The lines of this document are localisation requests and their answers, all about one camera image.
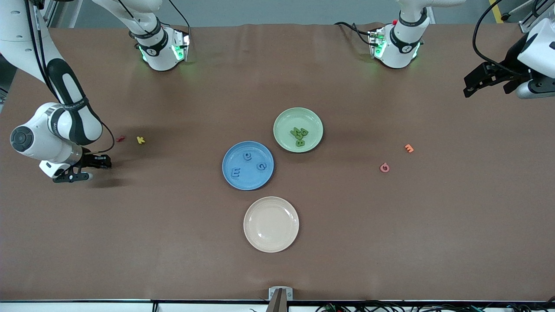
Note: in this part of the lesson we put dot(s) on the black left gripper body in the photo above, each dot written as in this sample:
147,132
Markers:
514,59

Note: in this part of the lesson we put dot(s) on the blue foam letter E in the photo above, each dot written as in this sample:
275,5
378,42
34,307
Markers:
233,173

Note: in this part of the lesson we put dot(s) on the blue foam letter a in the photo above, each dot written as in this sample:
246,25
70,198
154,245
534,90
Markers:
245,157

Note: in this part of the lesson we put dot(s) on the blue foam letter G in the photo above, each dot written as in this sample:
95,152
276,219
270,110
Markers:
258,166

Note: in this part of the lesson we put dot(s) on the small green foam letter n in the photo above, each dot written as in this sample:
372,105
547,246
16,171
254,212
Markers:
301,136

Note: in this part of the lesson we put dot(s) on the green foam letter B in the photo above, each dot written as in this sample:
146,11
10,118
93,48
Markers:
299,143

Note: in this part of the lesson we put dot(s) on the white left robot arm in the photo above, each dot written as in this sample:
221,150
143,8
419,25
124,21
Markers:
401,52

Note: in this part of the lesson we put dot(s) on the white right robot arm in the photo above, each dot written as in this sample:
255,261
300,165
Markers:
17,39

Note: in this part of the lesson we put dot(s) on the brown table cloth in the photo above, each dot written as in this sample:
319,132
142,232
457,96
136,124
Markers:
130,242

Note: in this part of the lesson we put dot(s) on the orange foam letter E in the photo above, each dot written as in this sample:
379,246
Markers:
409,148

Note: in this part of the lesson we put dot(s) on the pink foam letter G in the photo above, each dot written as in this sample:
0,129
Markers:
381,168

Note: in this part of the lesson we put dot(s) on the blue plate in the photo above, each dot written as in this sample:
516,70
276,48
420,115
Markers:
251,180

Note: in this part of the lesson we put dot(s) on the beige plate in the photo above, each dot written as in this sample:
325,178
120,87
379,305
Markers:
271,224

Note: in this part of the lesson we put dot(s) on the green plate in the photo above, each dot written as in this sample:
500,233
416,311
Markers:
284,125

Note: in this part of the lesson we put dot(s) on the aluminium frame profile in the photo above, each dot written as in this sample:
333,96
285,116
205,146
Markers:
527,27

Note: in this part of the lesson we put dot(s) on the white table edge rail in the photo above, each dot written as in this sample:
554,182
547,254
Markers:
86,307

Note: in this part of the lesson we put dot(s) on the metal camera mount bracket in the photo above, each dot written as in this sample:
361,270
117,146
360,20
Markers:
273,294

